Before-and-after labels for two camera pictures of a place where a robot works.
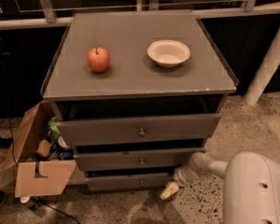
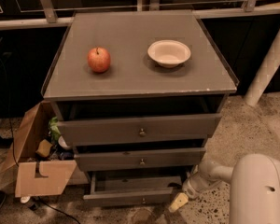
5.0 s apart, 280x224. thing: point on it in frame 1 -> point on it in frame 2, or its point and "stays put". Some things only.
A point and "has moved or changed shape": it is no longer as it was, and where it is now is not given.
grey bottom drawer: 129,182 has moved or changed shape
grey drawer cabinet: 136,94 stays put
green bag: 54,130 stays put
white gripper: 183,175 -> 192,186
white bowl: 168,53 stays put
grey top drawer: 113,130 stays put
